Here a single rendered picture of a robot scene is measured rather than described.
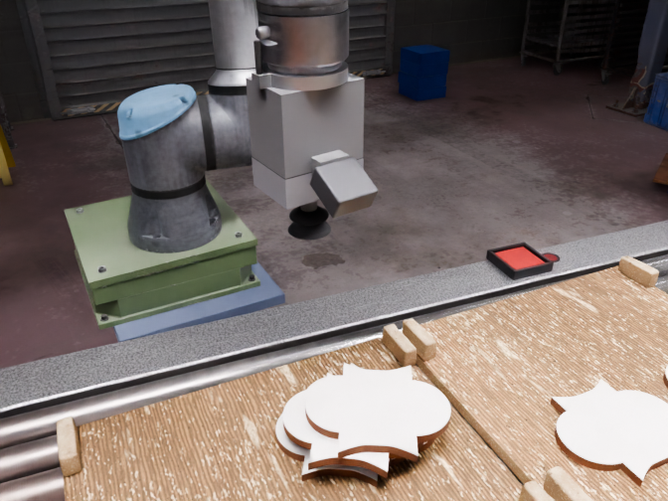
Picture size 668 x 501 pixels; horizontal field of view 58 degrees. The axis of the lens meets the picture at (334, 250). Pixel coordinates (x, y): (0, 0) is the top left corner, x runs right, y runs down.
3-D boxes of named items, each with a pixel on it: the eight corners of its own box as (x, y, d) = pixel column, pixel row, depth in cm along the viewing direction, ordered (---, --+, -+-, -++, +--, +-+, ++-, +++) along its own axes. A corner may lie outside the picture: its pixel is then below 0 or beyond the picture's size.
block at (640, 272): (616, 270, 94) (620, 255, 93) (624, 268, 95) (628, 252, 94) (647, 289, 90) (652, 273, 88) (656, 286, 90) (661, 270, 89)
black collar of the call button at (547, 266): (485, 258, 102) (486, 250, 101) (523, 250, 104) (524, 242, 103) (513, 280, 96) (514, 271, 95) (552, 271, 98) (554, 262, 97)
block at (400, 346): (381, 342, 79) (382, 325, 77) (393, 338, 79) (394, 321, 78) (404, 370, 74) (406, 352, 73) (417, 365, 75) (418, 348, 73)
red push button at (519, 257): (492, 259, 101) (493, 252, 101) (522, 252, 103) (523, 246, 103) (514, 277, 96) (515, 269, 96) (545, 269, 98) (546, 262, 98)
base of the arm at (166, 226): (117, 224, 103) (105, 170, 97) (200, 201, 110) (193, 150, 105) (147, 263, 92) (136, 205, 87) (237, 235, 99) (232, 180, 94)
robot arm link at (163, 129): (128, 165, 99) (111, 83, 92) (211, 156, 102) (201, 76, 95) (127, 196, 89) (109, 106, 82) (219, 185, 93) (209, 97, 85)
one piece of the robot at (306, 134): (307, 63, 42) (312, 259, 51) (406, 46, 47) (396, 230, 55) (232, 33, 51) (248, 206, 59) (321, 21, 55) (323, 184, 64)
